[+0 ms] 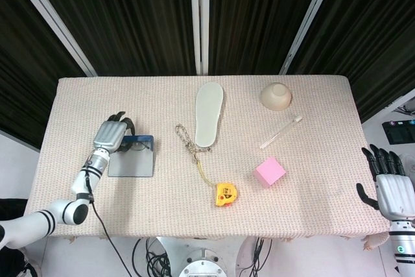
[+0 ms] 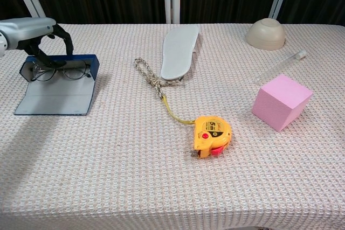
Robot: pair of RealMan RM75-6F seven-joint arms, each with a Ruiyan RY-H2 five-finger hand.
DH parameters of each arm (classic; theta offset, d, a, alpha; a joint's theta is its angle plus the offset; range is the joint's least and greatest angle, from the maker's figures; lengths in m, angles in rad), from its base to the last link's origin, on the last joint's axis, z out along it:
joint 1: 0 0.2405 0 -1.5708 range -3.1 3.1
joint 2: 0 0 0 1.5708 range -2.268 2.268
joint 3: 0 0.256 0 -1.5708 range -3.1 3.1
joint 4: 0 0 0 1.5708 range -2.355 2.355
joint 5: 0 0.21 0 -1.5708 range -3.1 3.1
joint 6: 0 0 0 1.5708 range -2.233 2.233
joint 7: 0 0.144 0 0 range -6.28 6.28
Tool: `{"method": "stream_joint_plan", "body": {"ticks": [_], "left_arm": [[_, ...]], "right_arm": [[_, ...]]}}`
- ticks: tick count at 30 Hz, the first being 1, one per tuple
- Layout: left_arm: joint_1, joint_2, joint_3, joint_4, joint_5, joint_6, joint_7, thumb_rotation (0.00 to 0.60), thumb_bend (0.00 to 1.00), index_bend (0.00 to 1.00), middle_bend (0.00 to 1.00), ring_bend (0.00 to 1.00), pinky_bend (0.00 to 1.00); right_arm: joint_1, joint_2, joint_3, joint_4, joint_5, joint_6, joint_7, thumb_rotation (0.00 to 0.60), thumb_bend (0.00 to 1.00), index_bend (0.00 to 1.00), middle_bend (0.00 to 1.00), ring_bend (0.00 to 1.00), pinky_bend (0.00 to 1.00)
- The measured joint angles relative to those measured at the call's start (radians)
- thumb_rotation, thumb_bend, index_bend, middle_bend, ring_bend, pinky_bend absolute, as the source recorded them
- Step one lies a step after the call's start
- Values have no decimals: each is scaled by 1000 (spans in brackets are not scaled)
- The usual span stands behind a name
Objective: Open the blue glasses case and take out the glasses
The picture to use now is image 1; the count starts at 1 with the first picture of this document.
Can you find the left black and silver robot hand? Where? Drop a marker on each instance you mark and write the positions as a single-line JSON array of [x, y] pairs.
[[108, 136]]

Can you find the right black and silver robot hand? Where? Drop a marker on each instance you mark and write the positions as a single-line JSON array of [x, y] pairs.
[[394, 192]]

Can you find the wire-frame eyeglasses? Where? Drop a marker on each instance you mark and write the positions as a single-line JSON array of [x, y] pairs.
[[141, 146]]

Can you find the blue glasses case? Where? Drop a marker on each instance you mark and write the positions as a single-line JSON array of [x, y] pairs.
[[133, 163]]

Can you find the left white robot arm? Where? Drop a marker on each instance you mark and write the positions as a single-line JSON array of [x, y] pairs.
[[61, 212]]

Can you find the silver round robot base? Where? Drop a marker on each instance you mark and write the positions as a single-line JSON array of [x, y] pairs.
[[202, 265]]

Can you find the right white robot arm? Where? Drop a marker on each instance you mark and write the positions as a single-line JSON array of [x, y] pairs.
[[403, 248]]

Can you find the white robot base shell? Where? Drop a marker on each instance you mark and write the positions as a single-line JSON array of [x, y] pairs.
[[173, 251]]

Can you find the white woven tablecloth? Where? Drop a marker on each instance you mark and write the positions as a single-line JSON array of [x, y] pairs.
[[162, 205]]

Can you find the black electronic device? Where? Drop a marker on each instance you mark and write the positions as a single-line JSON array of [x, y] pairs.
[[398, 132]]

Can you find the white shoe insole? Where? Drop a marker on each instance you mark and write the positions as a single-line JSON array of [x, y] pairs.
[[209, 111]]

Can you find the black pleated curtain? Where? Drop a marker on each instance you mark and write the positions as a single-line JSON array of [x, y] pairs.
[[129, 14]]

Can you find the pink foam cube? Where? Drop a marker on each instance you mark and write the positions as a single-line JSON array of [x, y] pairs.
[[270, 173]]

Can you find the clear plastic test tube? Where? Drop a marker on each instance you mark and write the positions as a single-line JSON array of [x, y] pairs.
[[282, 131]]

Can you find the yellow tape measure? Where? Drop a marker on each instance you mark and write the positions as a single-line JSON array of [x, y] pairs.
[[227, 194]]

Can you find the beige bowl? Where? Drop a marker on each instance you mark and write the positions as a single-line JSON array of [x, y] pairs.
[[275, 98]]

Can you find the white slanted frame post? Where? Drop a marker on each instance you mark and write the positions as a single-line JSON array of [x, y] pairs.
[[55, 17], [308, 17]]

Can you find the white upright frame post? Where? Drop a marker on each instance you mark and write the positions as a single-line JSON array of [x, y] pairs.
[[199, 17]]

